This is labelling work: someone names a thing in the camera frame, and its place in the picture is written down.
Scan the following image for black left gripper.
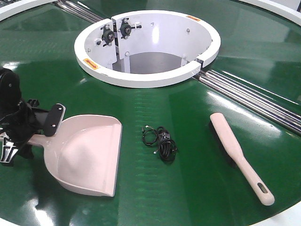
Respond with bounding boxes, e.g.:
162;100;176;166
0;99;50;167

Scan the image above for beige plastic dustpan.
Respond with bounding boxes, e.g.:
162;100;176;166
29;114;122;197

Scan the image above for black cable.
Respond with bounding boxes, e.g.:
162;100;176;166
142;125;178;163

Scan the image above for beige hand brush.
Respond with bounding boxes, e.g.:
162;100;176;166
210;113;275;206

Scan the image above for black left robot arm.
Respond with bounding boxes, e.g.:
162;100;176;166
0;67;48;167

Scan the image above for white outer conveyor rim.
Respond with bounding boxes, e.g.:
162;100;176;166
0;0;301;26

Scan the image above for orange arrow label front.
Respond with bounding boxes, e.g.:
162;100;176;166
83;58;99;70

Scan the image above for orange arrow label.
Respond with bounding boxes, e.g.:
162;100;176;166
186;15;201;22
83;58;99;70

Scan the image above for steel roller strip left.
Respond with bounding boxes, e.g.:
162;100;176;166
55;0;104;23

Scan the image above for steel roller strip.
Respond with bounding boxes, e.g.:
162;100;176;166
55;0;104;23
193;70;301;135

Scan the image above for orange arrow label rear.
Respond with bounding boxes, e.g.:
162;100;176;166
186;15;201;22

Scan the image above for steel roller strip right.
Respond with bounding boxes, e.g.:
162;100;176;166
193;70;301;135

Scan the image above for black wrist camera plate left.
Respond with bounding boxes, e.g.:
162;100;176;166
43;103;65;137

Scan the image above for black bearing mount left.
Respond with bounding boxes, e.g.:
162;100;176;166
96;24;115;46

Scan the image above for black bearing mount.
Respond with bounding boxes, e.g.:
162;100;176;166
96;24;115;46
117;18;142;39

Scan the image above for white inner conveyor ring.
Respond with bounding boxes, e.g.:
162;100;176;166
74;9;222;89

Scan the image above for black bearing mount right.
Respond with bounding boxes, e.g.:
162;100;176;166
117;18;142;39

